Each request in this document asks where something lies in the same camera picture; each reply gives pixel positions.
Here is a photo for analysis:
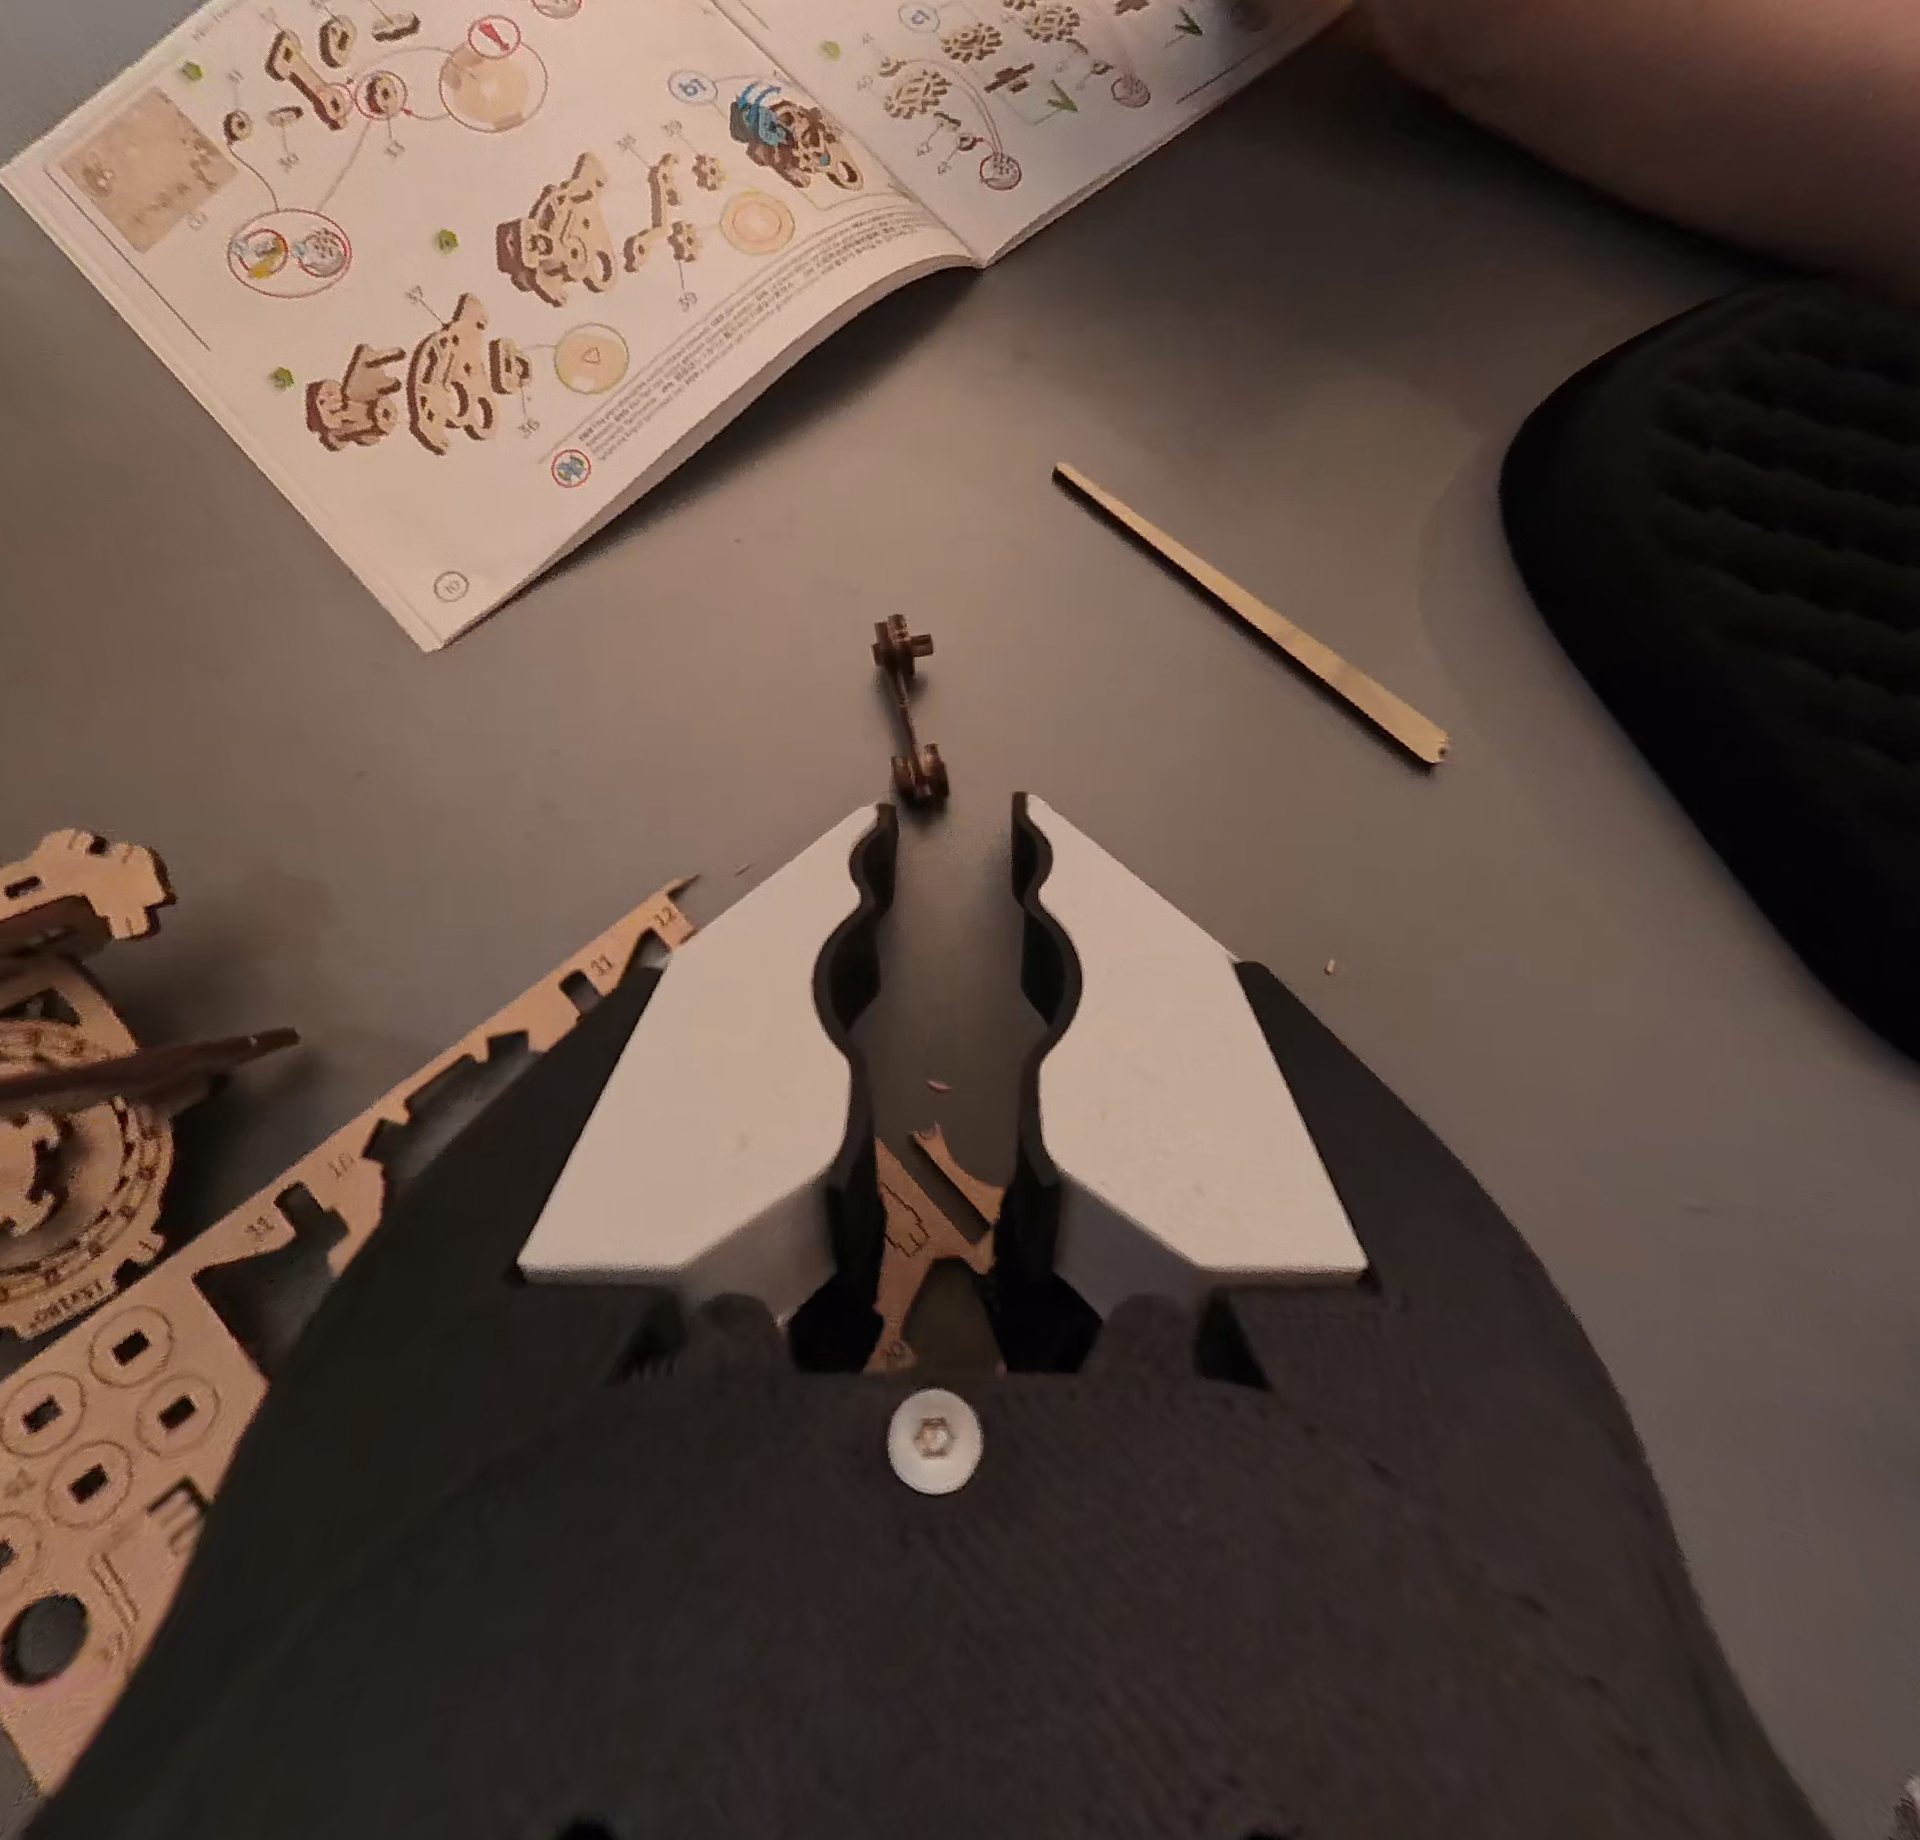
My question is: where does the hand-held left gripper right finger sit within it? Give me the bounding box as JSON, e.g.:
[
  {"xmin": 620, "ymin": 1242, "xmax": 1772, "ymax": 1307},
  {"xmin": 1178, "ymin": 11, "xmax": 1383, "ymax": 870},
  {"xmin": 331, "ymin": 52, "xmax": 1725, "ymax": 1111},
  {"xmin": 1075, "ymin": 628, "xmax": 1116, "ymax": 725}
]
[{"xmin": 1011, "ymin": 790, "xmax": 1373, "ymax": 1328}]

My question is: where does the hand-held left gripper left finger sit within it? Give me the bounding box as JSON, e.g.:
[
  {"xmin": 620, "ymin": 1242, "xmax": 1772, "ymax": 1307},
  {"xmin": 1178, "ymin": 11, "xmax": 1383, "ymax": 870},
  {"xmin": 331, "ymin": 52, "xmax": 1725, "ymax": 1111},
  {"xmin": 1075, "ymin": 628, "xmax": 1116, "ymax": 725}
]
[{"xmin": 518, "ymin": 802, "xmax": 903, "ymax": 1317}]

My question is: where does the laser-cut wooden parts sheet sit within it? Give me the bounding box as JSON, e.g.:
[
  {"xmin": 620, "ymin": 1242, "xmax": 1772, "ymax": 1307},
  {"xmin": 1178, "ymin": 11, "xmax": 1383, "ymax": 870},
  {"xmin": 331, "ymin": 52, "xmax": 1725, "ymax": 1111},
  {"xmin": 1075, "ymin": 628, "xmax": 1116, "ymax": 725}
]
[{"xmin": 0, "ymin": 878, "xmax": 1002, "ymax": 1797}]

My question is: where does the person's right forearm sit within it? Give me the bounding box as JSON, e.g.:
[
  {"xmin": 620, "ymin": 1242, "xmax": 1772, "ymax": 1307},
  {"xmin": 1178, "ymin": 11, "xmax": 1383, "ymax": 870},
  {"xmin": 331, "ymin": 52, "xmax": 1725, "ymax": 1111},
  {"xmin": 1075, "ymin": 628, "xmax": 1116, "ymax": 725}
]
[{"xmin": 1347, "ymin": 0, "xmax": 1920, "ymax": 282}]

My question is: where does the partly built wooden model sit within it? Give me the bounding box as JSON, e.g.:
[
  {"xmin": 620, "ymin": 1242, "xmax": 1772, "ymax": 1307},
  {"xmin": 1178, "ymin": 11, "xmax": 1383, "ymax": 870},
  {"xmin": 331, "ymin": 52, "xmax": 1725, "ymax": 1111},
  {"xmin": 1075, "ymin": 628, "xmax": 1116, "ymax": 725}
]
[{"xmin": 0, "ymin": 826, "xmax": 302, "ymax": 1340}]

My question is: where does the small wooden axle part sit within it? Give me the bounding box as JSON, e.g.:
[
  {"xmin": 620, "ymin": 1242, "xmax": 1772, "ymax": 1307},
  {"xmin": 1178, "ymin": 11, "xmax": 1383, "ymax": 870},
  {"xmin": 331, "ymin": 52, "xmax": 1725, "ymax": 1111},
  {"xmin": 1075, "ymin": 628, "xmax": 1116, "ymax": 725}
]
[{"xmin": 869, "ymin": 614, "xmax": 955, "ymax": 806}]

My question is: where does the flat wooden stick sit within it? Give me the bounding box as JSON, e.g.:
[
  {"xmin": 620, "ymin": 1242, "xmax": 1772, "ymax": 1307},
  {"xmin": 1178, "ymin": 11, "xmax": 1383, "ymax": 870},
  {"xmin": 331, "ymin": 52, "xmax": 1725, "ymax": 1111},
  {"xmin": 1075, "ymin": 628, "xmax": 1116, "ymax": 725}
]
[{"xmin": 1052, "ymin": 461, "xmax": 1451, "ymax": 770}]

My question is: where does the black mesh cushion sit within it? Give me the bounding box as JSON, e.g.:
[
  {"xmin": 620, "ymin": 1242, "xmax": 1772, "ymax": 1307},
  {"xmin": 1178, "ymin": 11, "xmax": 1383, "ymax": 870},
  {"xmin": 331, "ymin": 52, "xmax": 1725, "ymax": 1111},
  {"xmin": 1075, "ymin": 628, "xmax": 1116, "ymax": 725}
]
[{"xmin": 1501, "ymin": 278, "xmax": 1920, "ymax": 1066}]

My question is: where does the open instruction booklet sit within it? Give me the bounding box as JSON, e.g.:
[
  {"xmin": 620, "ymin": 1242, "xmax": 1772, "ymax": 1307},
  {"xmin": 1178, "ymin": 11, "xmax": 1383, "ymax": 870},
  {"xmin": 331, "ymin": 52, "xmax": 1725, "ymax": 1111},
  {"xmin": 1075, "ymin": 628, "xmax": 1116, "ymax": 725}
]
[{"xmin": 0, "ymin": 0, "xmax": 1356, "ymax": 654}]

